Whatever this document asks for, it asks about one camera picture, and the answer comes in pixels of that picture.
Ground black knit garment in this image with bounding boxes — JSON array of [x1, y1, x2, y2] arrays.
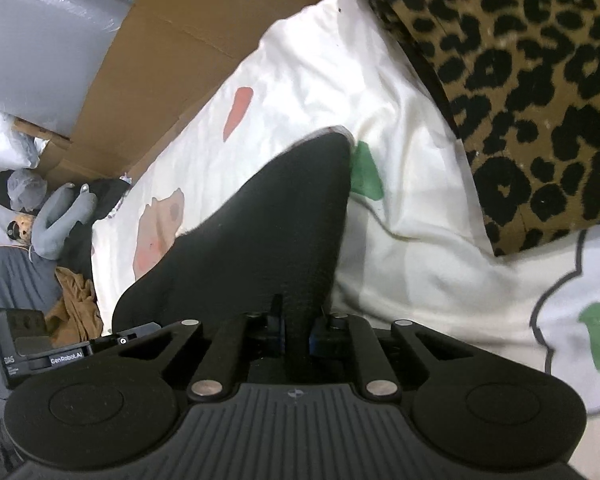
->
[[112, 130, 352, 334]]

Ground brown sheer stockings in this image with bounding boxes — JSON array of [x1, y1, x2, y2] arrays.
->
[[45, 266, 104, 348]]

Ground grey plush toy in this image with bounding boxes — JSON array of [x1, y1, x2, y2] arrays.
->
[[6, 183, 98, 260]]

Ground white cartoon bear bedsheet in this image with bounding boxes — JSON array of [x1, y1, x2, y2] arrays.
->
[[92, 0, 600, 479]]

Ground white plastic bag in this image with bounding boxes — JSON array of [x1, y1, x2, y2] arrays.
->
[[0, 112, 43, 173]]

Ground grey plastic wrapped bundle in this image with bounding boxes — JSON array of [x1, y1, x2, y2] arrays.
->
[[0, 0, 132, 136]]

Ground brown cardboard sheet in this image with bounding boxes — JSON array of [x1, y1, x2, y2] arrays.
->
[[16, 0, 320, 188]]

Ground leopard print garment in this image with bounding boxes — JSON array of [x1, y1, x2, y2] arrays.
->
[[368, 0, 600, 256]]

